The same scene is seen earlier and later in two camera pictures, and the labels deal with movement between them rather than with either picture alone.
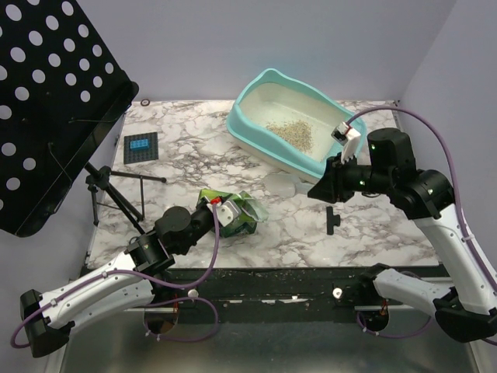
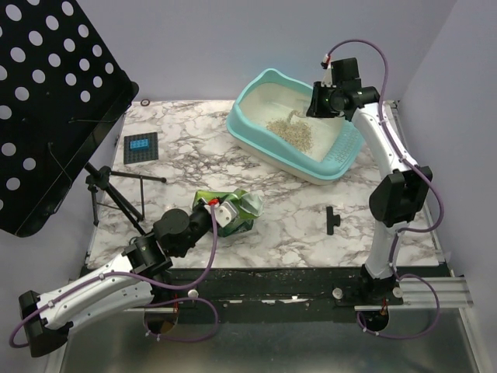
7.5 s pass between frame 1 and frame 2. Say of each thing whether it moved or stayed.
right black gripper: moved
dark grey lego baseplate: stayed
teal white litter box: stayed
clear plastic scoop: moved
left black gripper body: stayed
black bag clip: stayed
